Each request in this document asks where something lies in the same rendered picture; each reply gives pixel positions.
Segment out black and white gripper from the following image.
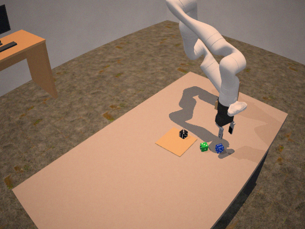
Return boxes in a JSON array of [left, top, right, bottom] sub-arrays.
[[215, 90, 247, 140]]

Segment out orange flat square mat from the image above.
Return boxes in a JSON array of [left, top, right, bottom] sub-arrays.
[[155, 127, 197, 157]]

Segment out blue die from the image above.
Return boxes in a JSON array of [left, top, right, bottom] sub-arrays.
[[215, 144, 224, 153]]

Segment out black die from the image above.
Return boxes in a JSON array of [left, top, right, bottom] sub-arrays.
[[179, 129, 188, 139]]

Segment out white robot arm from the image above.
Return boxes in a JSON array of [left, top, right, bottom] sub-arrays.
[[166, 0, 246, 96]]

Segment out green die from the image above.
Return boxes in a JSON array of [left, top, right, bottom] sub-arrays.
[[200, 142, 208, 152]]

